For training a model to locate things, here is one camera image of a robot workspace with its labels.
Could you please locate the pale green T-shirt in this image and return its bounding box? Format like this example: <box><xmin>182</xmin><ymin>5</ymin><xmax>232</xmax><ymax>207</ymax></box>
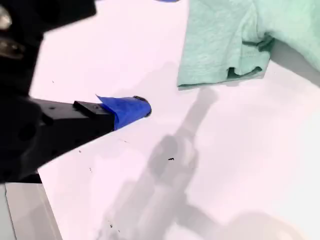
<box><xmin>176</xmin><ymin>0</ymin><xmax>320</xmax><ymax>88</ymax></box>

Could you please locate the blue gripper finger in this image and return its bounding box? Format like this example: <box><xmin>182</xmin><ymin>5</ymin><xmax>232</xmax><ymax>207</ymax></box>
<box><xmin>42</xmin><ymin>94</ymin><xmax>153</xmax><ymax>165</ymax></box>
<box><xmin>0</xmin><ymin>0</ymin><xmax>97</xmax><ymax>61</ymax></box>

